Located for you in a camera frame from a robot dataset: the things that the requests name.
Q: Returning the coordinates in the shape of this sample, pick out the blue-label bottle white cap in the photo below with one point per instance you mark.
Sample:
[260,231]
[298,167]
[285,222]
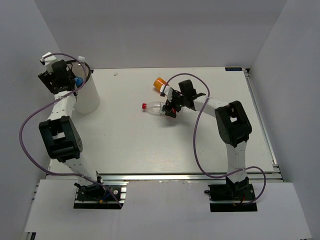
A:
[78,71]

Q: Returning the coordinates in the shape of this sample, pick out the orange juice bottle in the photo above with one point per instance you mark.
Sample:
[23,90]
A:
[159,84]

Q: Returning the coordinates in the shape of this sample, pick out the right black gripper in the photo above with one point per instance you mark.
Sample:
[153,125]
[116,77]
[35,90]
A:
[167,108]

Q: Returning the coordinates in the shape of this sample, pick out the white bin with black rim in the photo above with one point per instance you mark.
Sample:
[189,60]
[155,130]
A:
[84,99]

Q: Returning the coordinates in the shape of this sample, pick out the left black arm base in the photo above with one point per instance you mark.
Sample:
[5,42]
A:
[96,197]

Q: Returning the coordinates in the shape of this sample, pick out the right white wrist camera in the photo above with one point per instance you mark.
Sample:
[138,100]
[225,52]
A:
[170,94]

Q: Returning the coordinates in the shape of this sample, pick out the blue table label sticker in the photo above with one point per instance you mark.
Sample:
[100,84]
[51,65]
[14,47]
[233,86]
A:
[233,69]

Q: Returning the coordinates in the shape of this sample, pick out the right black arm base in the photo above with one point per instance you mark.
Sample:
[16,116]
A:
[232,197]

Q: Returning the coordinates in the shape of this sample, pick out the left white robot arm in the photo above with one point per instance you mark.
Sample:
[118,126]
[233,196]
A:
[59,134]

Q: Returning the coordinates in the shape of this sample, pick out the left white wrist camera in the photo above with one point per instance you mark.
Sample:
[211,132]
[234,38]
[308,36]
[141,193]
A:
[48,60]

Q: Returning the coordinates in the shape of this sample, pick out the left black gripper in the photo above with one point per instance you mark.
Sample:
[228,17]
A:
[47,78]

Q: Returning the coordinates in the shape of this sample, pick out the large clear red-label bottle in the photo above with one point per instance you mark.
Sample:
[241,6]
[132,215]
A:
[154,108]

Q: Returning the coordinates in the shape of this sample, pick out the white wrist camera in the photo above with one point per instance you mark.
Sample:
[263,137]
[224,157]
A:
[170,94]
[48,60]

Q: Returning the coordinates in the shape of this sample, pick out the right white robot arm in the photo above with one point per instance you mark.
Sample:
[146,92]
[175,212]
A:
[232,122]

